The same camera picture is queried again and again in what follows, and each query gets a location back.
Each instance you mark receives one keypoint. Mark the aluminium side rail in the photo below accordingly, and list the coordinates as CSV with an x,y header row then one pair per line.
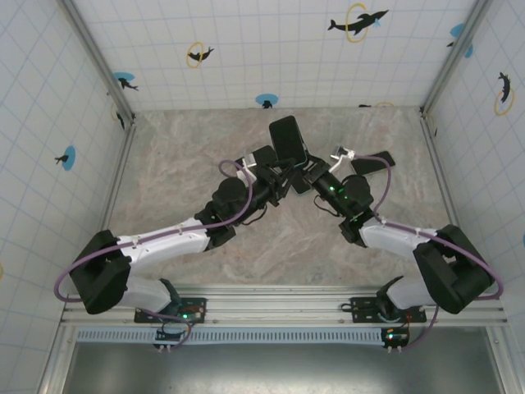
x,y
117,180
444,180

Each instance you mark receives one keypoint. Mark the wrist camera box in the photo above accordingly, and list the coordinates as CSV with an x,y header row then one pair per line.
x,y
342,155
250,161

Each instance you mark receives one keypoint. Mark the small black controller board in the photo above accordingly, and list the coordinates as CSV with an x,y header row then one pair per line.
x,y
168,337
395,337

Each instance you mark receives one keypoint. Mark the aluminium corner post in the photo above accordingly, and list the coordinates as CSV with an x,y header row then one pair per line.
x,y
98,61
452,61

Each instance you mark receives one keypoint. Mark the aluminium mounting rail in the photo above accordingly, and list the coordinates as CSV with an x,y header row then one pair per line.
x,y
279,303

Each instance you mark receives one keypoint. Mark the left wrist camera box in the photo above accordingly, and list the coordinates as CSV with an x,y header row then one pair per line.
x,y
250,161

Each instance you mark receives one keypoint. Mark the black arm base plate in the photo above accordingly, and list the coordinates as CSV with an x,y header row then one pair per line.
x,y
361,308
197,301

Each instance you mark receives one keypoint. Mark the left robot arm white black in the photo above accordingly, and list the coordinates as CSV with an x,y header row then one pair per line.
x,y
164,244

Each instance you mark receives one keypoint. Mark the grey metal panel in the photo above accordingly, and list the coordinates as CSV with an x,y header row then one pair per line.
x,y
287,369

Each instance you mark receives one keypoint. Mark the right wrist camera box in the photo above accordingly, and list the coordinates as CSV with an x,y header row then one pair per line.
x,y
342,155

